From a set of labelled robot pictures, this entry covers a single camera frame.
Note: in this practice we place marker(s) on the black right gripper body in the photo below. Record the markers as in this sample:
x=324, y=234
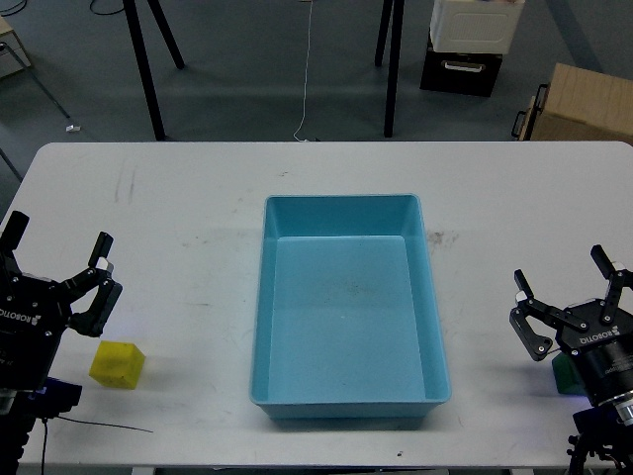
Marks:
x=601, y=353

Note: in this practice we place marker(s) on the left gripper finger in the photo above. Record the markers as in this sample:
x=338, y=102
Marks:
x=13, y=233
x=97, y=276

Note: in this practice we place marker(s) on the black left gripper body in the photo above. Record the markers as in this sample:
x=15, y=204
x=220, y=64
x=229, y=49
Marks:
x=33, y=319

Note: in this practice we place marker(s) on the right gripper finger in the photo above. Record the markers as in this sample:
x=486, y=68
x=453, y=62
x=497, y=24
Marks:
x=527, y=306
x=617, y=278

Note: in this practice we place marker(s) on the green block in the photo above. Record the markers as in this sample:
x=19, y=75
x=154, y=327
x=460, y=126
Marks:
x=567, y=380

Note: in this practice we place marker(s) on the yellow block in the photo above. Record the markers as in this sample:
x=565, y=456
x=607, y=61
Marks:
x=117, y=365

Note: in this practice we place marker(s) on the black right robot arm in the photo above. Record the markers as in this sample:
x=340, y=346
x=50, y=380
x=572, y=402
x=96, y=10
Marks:
x=604, y=431

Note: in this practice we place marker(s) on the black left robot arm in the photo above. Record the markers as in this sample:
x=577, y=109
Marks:
x=20, y=409

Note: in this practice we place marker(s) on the black drawer box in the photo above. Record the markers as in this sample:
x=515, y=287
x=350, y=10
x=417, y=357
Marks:
x=473, y=74

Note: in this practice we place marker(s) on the white storage box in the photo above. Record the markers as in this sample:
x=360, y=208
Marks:
x=474, y=26

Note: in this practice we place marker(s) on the wooden furniture with metal leg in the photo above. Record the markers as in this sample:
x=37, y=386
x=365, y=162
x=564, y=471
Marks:
x=11, y=46

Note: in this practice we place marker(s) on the blue plastic bin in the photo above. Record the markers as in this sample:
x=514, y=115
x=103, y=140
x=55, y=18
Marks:
x=346, y=321

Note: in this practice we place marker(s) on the left black tripod stand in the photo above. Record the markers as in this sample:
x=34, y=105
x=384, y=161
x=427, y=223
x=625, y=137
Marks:
x=142, y=60

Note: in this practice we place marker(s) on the black tripod stand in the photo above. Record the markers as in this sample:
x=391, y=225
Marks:
x=390, y=36
x=142, y=60

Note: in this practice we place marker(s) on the right black tripod stand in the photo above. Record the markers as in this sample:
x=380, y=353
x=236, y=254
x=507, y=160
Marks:
x=390, y=36

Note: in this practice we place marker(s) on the thin black cable tie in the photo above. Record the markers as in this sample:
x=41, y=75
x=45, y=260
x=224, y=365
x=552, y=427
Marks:
x=105, y=425

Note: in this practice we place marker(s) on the cardboard box with handles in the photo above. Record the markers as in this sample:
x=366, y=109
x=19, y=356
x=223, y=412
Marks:
x=578, y=105

